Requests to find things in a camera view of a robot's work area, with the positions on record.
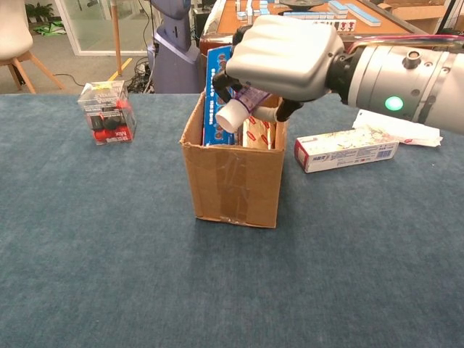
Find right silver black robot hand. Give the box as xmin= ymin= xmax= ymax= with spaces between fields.
xmin=212 ymin=14 xmax=345 ymax=123

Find purple and white tube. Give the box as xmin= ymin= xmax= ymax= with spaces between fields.
xmin=215 ymin=85 xmax=273 ymax=133

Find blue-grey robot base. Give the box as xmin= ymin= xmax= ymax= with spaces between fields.
xmin=146 ymin=0 xmax=202 ymax=95

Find blue cookie box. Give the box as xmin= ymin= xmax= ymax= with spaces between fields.
xmin=202 ymin=45 xmax=241 ymax=148

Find white floral toothpaste box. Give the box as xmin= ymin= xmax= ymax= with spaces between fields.
xmin=294 ymin=126 xmax=400 ymax=174

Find brown cardboard box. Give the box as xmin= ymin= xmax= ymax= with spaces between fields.
xmin=179 ymin=90 xmax=289 ymax=230

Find clear cube with red items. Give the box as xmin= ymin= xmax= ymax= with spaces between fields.
xmin=77 ymin=80 xmax=138 ymax=146

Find mahjong tile row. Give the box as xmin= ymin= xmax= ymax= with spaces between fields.
xmin=282 ymin=10 xmax=358 ymax=33
xmin=235 ymin=0 xmax=270 ymax=22
xmin=327 ymin=0 xmax=382 ymax=28

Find brown mahjong table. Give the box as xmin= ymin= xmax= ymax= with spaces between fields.
xmin=200 ymin=0 xmax=464 ymax=50

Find brown red-print snack pack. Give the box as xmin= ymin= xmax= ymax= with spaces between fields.
xmin=241 ymin=116 xmax=278 ymax=151

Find white tissue pack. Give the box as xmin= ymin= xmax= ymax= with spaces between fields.
xmin=352 ymin=109 xmax=444 ymax=148

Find wooden pole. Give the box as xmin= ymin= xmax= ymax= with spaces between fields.
xmin=109 ymin=0 xmax=124 ymax=78

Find white framed glass door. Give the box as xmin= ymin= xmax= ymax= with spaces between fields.
xmin=54 ymin=0 xmax=155 ymax=57

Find green potted plant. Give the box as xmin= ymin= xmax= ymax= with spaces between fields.
xmin=24 ymin=1 xmax=56 ymax=24

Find white chair wooden legs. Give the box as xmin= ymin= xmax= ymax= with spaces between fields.
xmin=0 ymin=0 xmax=67 ymax=95

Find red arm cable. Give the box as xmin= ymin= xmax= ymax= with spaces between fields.
xmin=347 ymin=33 xmax=464 ymax=52

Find black cable tangle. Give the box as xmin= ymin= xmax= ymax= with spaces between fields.
xmin=125 ymin=57 xmax=157 ymax=94

